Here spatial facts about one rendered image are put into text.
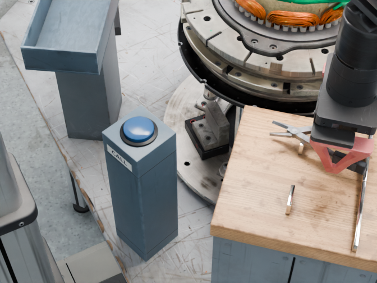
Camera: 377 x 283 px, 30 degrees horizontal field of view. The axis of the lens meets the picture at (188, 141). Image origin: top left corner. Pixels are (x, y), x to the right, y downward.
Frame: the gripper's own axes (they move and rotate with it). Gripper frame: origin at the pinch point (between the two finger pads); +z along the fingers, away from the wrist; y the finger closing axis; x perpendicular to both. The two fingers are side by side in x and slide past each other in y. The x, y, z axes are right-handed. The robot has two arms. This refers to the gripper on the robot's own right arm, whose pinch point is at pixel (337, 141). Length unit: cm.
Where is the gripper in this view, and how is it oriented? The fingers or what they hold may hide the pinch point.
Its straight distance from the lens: 86.0
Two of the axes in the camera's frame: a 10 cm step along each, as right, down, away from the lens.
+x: -9.7, -2.0, 1.5
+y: 2.5, -7.5, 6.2
